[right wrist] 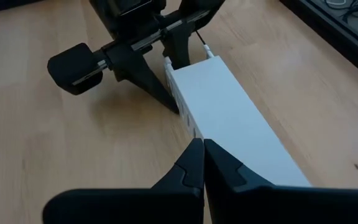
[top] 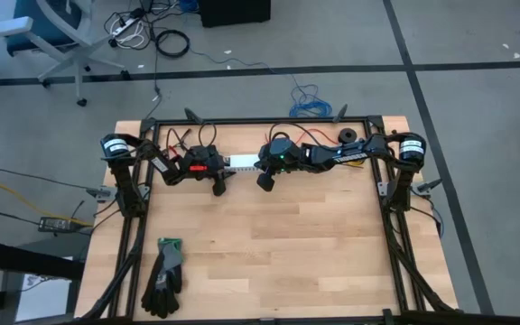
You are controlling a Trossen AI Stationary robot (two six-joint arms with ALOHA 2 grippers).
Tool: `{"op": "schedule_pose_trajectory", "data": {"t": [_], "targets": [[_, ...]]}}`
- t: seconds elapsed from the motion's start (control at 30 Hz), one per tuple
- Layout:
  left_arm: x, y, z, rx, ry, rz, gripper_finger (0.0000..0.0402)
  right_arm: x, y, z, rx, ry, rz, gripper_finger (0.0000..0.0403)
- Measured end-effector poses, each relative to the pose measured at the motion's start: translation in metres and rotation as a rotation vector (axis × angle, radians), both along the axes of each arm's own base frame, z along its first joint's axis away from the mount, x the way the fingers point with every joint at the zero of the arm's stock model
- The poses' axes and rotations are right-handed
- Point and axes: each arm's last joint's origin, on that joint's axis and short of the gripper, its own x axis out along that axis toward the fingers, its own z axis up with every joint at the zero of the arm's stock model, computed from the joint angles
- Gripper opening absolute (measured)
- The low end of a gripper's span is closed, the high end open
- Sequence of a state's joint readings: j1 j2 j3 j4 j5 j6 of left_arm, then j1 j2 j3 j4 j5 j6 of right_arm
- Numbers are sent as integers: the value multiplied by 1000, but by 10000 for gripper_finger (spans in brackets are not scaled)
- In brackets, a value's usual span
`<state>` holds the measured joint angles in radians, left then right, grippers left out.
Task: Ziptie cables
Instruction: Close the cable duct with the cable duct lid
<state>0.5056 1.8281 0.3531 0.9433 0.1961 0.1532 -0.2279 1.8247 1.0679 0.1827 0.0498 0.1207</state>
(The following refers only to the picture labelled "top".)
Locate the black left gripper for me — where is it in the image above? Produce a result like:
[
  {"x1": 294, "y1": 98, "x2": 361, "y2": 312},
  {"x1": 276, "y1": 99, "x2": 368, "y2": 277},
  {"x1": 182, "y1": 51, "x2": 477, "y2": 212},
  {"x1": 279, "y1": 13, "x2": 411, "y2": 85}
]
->
[{"x1": 182, "y1": 144, "x2": 237, "y2": 198}]

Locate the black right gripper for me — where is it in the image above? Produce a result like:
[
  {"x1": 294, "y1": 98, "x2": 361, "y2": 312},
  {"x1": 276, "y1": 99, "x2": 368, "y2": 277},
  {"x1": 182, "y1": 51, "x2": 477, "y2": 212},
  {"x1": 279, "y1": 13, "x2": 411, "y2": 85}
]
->
[{"x1": 254, "y1": 138, "x2": 304, "y2": 193}]

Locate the white duct cover strip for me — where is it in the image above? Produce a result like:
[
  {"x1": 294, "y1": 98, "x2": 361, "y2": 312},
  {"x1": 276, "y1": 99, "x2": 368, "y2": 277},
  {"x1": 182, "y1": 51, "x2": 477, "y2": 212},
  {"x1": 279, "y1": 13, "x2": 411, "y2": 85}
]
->
[{"x1": 228, "y1": 154, "x2": 261, "y2": 169}]

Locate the black work glove green cuff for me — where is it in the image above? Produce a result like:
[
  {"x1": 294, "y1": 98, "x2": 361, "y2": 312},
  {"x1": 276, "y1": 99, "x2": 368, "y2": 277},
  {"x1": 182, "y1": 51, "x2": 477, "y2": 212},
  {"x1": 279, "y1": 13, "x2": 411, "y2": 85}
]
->
[{"x1": 140, "y1": 237, "x2": 184, "y2": 320}]

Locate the black box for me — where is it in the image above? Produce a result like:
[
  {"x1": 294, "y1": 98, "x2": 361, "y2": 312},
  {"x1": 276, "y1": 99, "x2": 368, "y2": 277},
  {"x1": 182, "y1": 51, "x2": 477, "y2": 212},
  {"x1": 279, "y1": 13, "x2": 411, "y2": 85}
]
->
[{"x1": 196, "y1": 0, "x2": 273, "y2": 28}]

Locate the black angled connector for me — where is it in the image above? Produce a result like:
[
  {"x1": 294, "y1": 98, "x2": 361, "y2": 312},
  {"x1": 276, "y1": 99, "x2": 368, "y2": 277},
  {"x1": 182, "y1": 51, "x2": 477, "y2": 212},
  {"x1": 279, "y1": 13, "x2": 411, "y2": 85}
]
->
[{"x1": 415, "y1": 178, "x2": 444, "y2": 194}]

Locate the white power strip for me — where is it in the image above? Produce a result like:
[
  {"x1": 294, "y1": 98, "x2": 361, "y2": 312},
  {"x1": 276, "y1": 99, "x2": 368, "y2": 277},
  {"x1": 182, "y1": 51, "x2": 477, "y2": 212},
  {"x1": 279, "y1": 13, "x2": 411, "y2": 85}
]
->
[{"x1": 108, "y1": 8, "x2": 146, "y2": 38}]

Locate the black power adapter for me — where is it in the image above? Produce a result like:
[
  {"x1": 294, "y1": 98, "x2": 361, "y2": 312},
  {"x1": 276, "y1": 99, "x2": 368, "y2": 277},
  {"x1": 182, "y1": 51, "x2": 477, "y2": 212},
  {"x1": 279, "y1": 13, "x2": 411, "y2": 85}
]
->
[{"x1": 37, "y1": 216, "x2": 74, "y2": 234}]

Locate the dark desk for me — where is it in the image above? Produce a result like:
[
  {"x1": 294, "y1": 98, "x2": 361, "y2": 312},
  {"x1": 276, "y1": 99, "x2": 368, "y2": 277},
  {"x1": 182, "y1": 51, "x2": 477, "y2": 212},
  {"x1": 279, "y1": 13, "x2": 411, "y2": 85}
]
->
[{"x1": 0, "y1": 238, "x2": 85, "y2": 325}]

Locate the white office chair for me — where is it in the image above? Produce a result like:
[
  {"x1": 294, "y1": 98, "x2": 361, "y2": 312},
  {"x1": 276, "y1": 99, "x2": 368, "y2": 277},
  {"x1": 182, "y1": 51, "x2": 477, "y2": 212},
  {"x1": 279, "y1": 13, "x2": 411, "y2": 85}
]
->
[{"x1": 0, "y1": 0, "x2": 125, "y2": 108}]

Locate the black aluminium table frame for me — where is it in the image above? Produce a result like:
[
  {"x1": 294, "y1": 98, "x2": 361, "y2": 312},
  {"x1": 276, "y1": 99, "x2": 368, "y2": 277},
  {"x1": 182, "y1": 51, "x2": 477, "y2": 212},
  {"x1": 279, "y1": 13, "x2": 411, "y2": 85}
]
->
[{"x1": 79, "y1": 104, "x2": 460, "y2": 325}]

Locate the loose red wire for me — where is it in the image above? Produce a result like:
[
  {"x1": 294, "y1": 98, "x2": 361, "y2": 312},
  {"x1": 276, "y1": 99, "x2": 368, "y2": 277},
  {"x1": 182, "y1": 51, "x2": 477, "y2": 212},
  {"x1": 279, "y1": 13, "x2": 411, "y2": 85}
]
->
[{"x1": 264, "y1": 128, "x2": 333, "y2": 146}]

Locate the blue floor cable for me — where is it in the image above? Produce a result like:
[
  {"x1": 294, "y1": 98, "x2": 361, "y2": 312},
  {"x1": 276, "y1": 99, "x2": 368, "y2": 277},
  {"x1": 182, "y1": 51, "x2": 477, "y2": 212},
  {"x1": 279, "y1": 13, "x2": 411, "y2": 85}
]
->
[{"x1": 187, "y1": 49, "x2": 333, "y2": 119}]

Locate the red wire spool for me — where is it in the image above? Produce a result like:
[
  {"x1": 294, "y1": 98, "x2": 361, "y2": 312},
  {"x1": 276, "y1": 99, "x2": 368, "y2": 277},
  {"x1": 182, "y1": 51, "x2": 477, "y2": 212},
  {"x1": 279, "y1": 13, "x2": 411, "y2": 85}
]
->
[{"x1": 337, "y1": 128, "x2": 359, "y2": 144}]

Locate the black coiled cable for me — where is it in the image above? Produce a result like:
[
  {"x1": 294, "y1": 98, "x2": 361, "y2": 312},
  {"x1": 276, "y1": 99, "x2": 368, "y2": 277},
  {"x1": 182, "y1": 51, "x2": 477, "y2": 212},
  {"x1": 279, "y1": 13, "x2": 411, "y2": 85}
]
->
[{"x1": 154, "y1": 29, "x2": 191, "y2": 59}]

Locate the thin black floor cable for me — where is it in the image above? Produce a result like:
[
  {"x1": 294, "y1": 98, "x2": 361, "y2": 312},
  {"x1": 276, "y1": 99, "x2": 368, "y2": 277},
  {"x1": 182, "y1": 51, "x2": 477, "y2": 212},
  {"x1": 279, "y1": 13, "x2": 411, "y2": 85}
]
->
[{"x1": 0, "y1": 166, "x2": 107, "y2": 193}]

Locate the yellow floor cable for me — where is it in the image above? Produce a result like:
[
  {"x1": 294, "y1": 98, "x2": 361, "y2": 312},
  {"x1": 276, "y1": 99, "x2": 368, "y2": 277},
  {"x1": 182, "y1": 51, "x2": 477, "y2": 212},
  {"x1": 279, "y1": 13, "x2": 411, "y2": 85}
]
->
[{"x1": 0, "y1": 180, "x2": 94, "y2": 228}]

